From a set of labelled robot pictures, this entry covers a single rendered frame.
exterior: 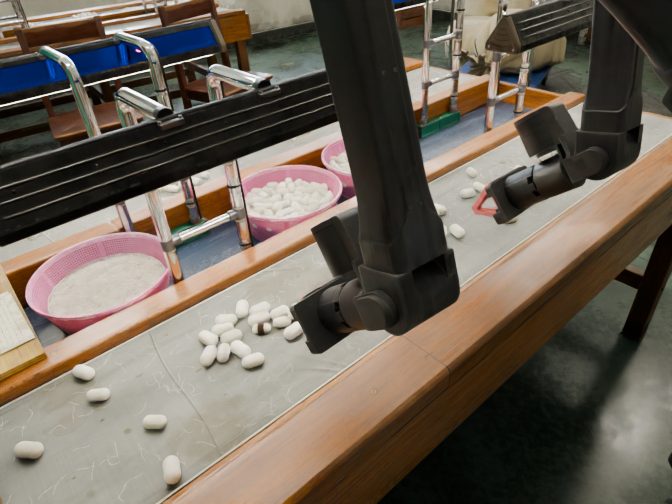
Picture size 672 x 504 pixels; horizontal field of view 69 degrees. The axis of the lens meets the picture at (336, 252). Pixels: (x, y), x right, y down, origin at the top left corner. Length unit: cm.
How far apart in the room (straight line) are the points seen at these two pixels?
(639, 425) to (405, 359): 114
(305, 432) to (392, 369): 16
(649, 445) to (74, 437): 148
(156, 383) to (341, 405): 29
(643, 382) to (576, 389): 22
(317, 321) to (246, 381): 23
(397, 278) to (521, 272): 54
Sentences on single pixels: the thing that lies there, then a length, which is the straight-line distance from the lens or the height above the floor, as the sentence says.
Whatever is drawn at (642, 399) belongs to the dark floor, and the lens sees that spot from 186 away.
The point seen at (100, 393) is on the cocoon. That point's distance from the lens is 82.
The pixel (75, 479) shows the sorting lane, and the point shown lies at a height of 74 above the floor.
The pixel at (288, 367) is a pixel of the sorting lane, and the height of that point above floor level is 74.
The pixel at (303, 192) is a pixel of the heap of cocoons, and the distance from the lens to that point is 125.
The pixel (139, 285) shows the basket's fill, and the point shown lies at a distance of 104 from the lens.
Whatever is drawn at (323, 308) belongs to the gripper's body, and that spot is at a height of 94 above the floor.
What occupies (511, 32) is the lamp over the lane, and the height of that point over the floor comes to 108.
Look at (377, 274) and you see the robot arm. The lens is 43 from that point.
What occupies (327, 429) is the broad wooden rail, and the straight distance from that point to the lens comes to 67.
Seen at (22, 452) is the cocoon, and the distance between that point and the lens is 81.
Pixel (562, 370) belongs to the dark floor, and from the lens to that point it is 185.
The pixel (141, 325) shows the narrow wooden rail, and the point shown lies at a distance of 90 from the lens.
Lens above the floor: 132
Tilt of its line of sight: 35 degrees down
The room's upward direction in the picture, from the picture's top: 4 degrees counter-clockwise
